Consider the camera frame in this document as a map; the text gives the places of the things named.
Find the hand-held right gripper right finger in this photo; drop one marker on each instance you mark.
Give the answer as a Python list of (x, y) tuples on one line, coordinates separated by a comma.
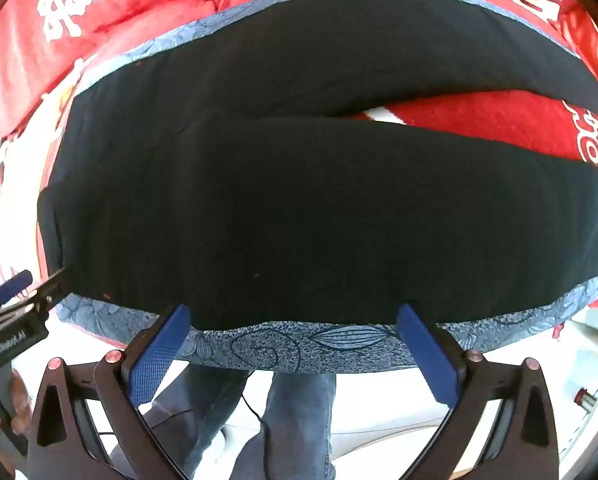
[(424, 355)]

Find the red printed blanket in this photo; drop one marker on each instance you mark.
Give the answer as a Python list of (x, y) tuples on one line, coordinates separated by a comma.
[(504, 115)]

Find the person's right leg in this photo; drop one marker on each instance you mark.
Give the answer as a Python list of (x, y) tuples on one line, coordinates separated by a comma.
[(299, 410)]

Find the person's leg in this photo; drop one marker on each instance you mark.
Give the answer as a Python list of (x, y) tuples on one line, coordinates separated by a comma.
[(199, 400), (299, 410)]

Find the person's left leg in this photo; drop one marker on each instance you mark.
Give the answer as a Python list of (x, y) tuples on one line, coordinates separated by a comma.
[(199, 400)]

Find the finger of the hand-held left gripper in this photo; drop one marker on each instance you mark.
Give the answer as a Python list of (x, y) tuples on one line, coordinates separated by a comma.
[(14, 283), (51, 290)]

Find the black pants with blue trim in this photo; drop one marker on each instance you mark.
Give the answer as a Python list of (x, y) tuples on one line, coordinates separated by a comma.
[(279, 210)]

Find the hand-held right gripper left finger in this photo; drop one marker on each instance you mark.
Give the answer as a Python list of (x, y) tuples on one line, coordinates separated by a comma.
[(159, 355)]

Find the person's left hand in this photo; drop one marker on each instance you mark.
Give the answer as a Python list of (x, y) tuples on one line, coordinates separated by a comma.
[(21, 400)]

